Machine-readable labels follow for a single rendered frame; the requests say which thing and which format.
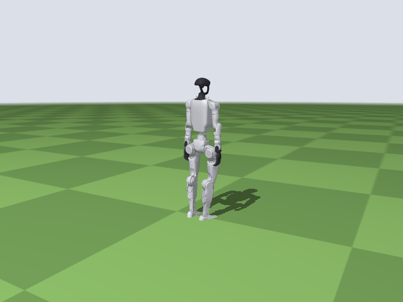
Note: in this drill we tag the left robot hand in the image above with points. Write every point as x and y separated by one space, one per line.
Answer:
185 154

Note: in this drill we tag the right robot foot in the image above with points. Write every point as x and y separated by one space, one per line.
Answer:
208 217

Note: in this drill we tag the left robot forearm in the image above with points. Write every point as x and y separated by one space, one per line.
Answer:
188 134

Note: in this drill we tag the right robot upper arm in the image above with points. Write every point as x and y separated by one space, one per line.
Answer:
214 107

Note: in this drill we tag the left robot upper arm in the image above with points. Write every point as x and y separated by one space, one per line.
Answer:
188 114

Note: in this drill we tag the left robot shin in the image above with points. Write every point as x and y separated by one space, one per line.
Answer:
191 192

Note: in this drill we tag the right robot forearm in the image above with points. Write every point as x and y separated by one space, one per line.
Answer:
217 138

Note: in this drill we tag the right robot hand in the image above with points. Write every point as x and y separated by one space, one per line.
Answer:
218 156

